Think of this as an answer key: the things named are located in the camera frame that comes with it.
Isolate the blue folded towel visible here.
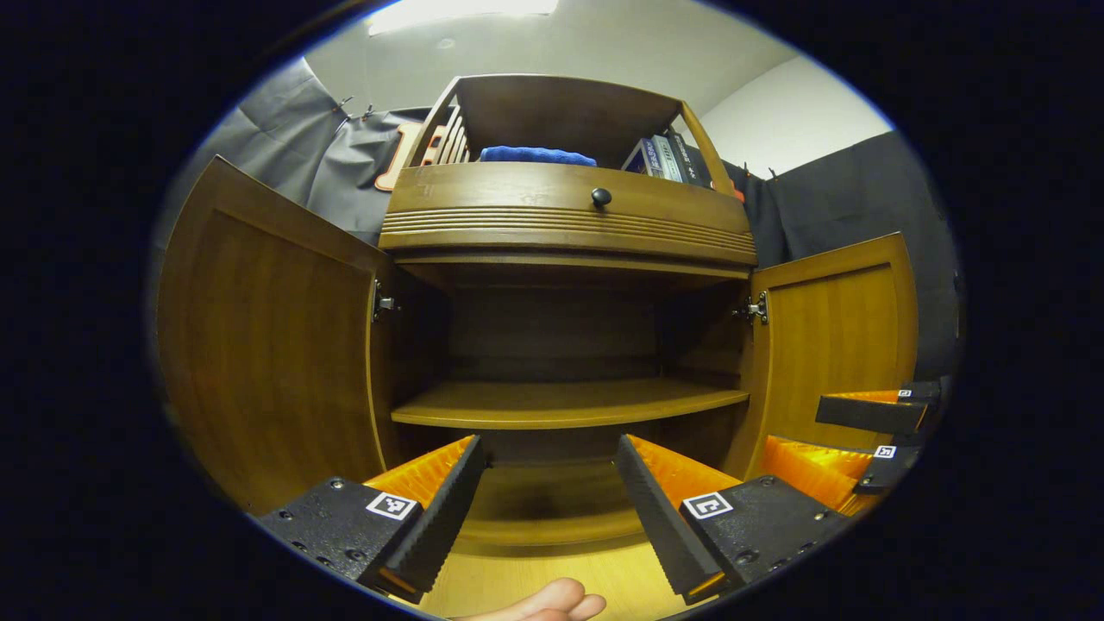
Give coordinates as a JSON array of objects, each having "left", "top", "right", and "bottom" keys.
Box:
[{"left": 479, "top": 145, "right": 598, "bottom": 167}]

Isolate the pale grey book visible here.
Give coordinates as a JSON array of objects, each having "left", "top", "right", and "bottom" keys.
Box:
[{"left": 647, "top": 134, "right": 687, "bottom": 184}]

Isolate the black backdrop cloth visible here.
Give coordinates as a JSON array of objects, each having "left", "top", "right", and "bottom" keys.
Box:
[{"left": 151, "top": 56, "right": 963, "bottom": 380}]

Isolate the wooden cabinet door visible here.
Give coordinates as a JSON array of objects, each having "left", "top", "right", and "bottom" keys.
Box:
[
  {"left": 155, "top": 155, "right": 399, "bottom": 517},
  {"left": 723, "top": 231, "right": 919, "bottom": 484}
]

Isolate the ceiling light panel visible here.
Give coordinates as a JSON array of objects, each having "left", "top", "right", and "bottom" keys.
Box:
[{"left": 367, "top": 0, "right": 560, "bottom": 37}]

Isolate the wooden inner shelf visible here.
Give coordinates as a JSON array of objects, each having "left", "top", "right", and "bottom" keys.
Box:
[{"left": 391, "top": 378, "right": 750, "bottom": 430}]

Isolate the dark blue book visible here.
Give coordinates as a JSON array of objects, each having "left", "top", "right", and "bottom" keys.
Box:
[{"left": 621, "top": 138, "right": 658, "bottom": 178}]

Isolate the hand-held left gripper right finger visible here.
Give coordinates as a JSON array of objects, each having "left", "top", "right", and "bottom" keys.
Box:
[{"left": 615, "top": 434, "right": 850, "bottom": 606}]

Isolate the wooden double-door shoe cabinet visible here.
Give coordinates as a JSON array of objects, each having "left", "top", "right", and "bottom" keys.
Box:
[{"left": 155, "top": 73, "right": 919, "bottom": 553}]

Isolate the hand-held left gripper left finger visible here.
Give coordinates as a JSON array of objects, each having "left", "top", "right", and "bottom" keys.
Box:
[{"left": 250, "top": 434, "right": 486, "bottom": 605}]

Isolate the wooden cabinet drawer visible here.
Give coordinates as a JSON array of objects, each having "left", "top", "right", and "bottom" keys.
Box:
[{"left": 378, "top": 162, "right": 758, "bottom": 268}]

